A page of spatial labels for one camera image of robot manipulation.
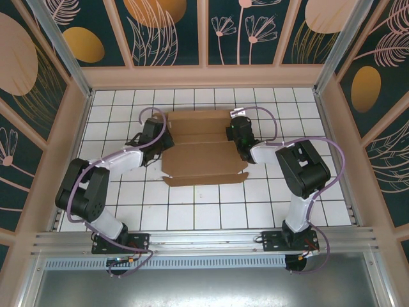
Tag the brown cardboard paper box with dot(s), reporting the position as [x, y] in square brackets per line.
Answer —
[201, 160]

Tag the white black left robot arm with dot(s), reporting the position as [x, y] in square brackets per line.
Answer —
[118, 160]

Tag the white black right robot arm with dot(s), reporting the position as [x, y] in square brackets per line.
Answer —
[265, 153]

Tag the small green circuit board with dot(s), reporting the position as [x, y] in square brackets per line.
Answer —
[123, 260]

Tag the grey metal sheet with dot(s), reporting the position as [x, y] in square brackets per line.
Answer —
[191, 291]

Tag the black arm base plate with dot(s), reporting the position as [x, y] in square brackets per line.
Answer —
[271, 243]
[140, 243]

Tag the aluminium mounting rail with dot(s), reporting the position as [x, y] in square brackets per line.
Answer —
[204, 243]

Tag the aluminium corner post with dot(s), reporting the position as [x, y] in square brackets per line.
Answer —
[344, 48]
[60, 48]

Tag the aluminium side rail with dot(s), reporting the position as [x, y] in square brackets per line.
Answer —
[351, 211]
[53, 225]

